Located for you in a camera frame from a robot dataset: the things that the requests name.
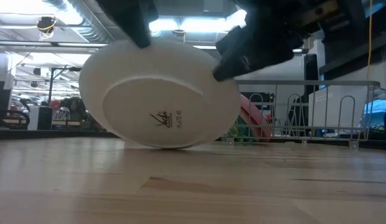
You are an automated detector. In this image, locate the black ceiling device yellow cable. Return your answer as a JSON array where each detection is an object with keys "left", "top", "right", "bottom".
[{"left": 36, "top": 16, "right": 57, "bottom": 34}]

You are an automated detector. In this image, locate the black curved chair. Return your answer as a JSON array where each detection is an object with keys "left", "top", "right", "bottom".
[{"left": 0, "top": 108, "right": 30, "bottom": 130}]

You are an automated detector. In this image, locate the white box with red label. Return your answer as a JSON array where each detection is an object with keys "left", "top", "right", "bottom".
[{"left": 308, "top": 86, "right": 372, "bottom": 138}]

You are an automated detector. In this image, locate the long ceiling light strip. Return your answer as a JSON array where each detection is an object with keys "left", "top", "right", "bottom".
[{"left": 0, "top": 40, "right": 217, "bottom": 50}]

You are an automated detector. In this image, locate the black pipe stand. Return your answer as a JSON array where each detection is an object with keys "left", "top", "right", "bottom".
[{"left": 48, "top": 67, "right": 83, "bottom": 103}]

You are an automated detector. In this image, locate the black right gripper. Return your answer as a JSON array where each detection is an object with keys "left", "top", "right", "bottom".
[{"left": 213, "top": 0, "right": 305, "bottom": 82}]

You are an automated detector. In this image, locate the white and black cabinet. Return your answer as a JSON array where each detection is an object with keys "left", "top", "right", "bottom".
[{"left": 27, "top": 105, "right": 53, "bottom": 131}]

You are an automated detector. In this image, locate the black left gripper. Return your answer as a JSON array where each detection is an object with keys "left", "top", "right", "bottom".
[{"left": 96, "top": 0, "right": 159, "bottom": 49}]

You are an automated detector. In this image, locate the white plate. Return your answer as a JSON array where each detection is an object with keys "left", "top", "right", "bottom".
[{"left": 78, "top": 39, "right": 242, "bottom": 149}]

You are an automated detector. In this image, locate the white wire dish rack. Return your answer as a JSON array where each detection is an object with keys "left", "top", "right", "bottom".
[{"left": 223, "top": 80, "right": 381, "bottom": 150}]

